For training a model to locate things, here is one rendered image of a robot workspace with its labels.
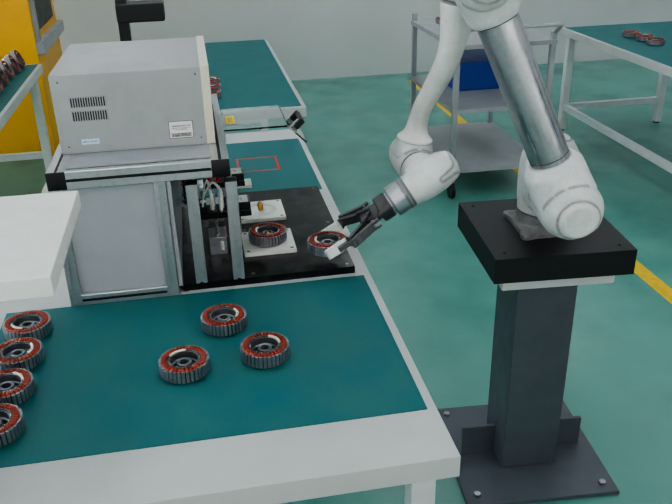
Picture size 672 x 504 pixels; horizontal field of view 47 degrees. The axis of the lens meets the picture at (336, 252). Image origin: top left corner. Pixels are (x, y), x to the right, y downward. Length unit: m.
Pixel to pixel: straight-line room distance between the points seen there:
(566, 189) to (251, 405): 0.91
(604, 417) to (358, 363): 1.37
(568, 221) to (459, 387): 1.20
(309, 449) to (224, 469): 0.17
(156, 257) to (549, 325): 1.14
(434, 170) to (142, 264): 0.81
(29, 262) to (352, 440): 0.69
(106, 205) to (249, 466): 0.81
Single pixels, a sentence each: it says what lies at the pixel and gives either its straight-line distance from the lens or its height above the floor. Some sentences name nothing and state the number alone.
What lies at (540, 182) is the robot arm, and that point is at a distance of 1.95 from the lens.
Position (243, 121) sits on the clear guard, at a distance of 2.43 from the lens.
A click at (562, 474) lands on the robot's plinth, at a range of 2.64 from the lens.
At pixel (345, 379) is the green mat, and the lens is 1.70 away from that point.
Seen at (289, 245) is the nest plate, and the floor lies 0.78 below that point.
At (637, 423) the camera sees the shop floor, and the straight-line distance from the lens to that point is 2.94.
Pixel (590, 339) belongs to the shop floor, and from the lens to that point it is 3.36.
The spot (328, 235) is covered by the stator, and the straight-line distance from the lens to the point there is 2.16.
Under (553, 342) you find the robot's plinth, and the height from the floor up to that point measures 0.48.
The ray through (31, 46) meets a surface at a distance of 5.71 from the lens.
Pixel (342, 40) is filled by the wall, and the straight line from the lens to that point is 7.63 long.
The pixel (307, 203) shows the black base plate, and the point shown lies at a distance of 2.55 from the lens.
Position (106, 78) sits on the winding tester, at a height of 1.30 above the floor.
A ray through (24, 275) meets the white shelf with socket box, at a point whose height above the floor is 1.20.
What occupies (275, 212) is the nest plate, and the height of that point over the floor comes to 0.78.
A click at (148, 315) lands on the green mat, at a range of 2.01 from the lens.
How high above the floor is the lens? 1.73
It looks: 26 degrees down
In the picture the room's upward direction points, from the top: 1 degrees counter-clockwise
